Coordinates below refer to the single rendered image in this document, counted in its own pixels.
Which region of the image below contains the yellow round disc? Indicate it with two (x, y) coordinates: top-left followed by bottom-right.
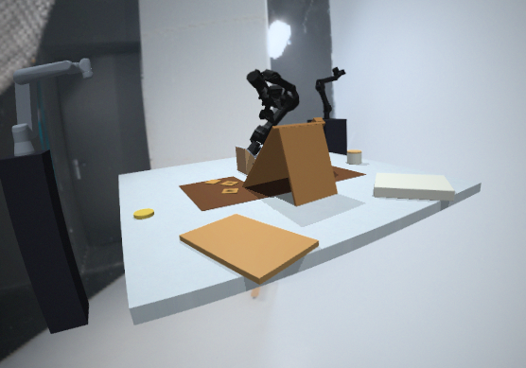
(133, 208), (154, 219)

